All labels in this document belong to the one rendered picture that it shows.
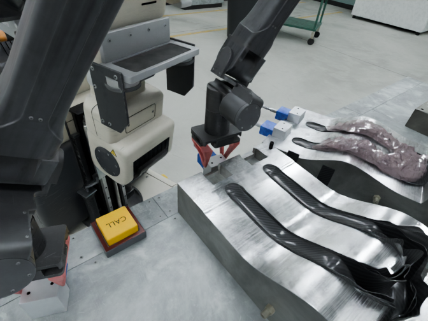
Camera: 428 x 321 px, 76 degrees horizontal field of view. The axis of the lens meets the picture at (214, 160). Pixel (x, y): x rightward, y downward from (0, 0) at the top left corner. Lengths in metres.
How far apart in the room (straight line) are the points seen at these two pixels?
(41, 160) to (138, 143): 0.52
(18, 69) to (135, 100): 0.59
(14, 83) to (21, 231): 0.14
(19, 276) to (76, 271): 0.25
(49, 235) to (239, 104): 0.36
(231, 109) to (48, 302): 0.42
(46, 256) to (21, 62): 0.27
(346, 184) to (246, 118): 0.33
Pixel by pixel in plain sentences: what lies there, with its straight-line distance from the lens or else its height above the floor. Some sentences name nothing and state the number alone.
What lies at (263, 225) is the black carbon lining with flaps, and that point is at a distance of 0.52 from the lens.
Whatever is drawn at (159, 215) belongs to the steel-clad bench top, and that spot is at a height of 0.80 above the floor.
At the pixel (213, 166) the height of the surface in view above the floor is 0.85.
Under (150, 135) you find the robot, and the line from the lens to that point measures 0.85.
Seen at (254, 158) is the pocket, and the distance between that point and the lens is 0.68.
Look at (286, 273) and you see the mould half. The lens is 0.44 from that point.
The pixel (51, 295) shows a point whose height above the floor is 0.85.
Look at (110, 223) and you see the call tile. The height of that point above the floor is 0.84.
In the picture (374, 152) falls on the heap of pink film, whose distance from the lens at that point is 0.73.
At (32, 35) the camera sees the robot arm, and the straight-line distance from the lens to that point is 0.24.
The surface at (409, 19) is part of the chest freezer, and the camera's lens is 7.04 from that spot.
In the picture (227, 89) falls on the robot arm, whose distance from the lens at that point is 0.55.
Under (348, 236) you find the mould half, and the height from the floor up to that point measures 0.92.
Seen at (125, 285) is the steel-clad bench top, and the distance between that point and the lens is 0.54.
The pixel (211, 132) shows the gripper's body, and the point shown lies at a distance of 0.60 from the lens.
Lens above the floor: 1.28
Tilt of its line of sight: 40 degrees down
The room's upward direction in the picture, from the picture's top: 6 degrees clockwise
